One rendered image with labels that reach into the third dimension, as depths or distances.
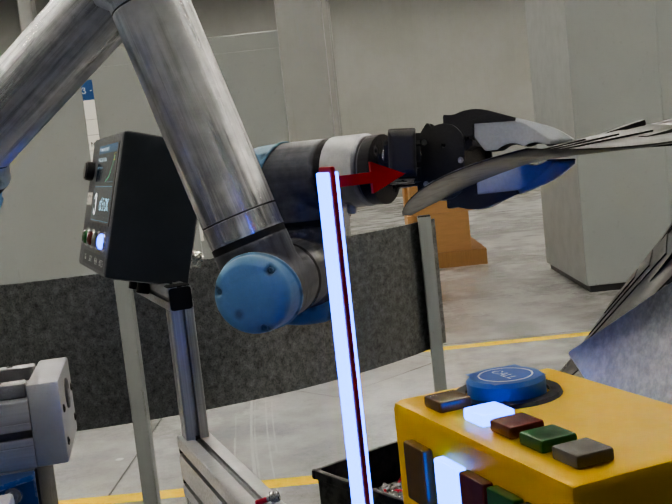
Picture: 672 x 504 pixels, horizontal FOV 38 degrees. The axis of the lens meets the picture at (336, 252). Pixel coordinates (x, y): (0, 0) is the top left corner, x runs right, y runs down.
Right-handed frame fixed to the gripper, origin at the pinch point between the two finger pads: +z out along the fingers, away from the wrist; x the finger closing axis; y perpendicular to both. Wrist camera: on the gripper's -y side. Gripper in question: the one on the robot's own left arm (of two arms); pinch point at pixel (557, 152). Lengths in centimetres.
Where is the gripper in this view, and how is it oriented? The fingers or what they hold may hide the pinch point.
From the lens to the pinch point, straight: 89.7
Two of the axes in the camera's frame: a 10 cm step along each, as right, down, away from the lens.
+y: 5.2, -0.4, 8.5
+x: 0.5, 10.0, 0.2
